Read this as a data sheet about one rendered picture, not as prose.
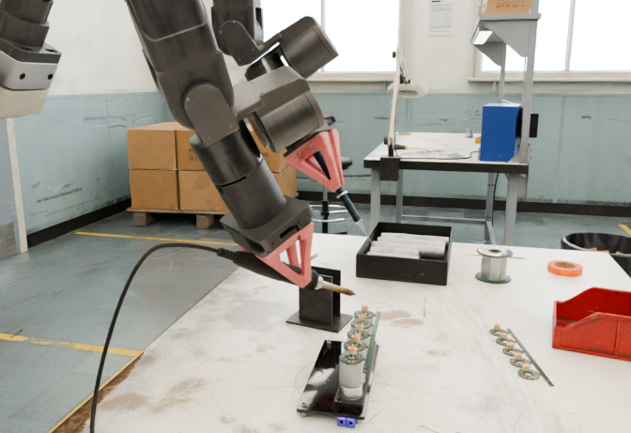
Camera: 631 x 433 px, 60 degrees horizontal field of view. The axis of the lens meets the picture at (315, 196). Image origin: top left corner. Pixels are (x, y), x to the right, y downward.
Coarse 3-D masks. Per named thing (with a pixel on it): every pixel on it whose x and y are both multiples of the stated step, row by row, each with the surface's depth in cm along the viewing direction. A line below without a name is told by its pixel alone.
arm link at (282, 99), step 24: (288, 72) 53; (192, 96) 46; (216, 96) 47; (240, 96) 52; (264, 96) 51; (288, 96) 53; (312, 96) 53; (192, 120) 47; (216, 120) 48; (264, 120) 52; (288, 120) 53; (312, 120) 54; (288, 144) 55
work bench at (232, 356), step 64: (320, 256) 110; (576, 256) 110; (192, 320) 81; (256, 320) 81; (384, 320) 81; (448, 320) 81; (512, 320) 81; (128, 384) 64; (192, 384) 64; (256, 384) 64; (384, 384) 64; (448, 384) 64; (512, 384) 64; (576, 384) 64
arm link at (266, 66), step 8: (280, 48) 74; (264, 56) 74; (272, 56) 75; (280, 56) 77; (256, 64) 74; (264, 64) 74; (272, 64) 74; (280, 64) 75; (288, 64) 74; (248, 72) 75; (256, 72) 74; (264, 72) 74; (248, 80) 76
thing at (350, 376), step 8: (344, 368) 57; (352, 368) 56; (360, 368) 57; (344, 376) 57; (352, 376) 57; (360, 376) 57; (344, 384) 57; (352, 384) 57; (360, 384) 57; (344, 392) 57; (352, 392) 57; (360, 392) 57
